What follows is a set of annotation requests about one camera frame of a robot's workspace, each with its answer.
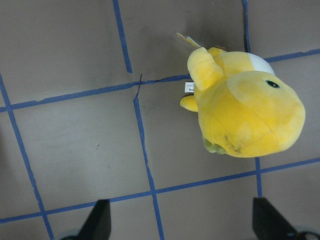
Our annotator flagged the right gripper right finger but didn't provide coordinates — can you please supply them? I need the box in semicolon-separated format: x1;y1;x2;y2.
252;197;320;240

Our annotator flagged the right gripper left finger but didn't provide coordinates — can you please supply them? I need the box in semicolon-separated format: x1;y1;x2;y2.
57;199;111;240

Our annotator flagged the yellow plush dinosaur toy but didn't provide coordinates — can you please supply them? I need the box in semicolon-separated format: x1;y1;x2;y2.
180;36;306;158

